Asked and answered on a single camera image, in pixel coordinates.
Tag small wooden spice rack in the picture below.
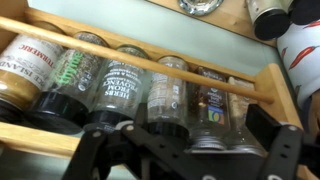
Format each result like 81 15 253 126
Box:
0 0 303 180

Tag thyme spice jar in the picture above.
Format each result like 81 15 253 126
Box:
28 31 109 135

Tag spice jar metal lid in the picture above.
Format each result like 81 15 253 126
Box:
188 66 232 153

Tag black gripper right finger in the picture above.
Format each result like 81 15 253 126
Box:
246 103 320 180

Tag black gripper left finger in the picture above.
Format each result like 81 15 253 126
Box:
61 103 201 180

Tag herbs from Provence jar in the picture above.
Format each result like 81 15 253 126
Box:
83 44 149 134

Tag small round glass jar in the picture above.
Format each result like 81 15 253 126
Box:
177 0 225 17

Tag small spice jar black lid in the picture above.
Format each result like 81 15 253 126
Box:
246 0 292 42
289 0 320 27

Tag clear spice jar black lid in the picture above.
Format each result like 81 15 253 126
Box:
146 55 191 139

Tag turmeric spice jar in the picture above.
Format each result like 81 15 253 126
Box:
0 21 66 123

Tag spice jar pale contents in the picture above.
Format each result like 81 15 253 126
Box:
228 77 268 156

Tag white crock red chili print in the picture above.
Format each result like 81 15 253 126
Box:
276 18 320 111

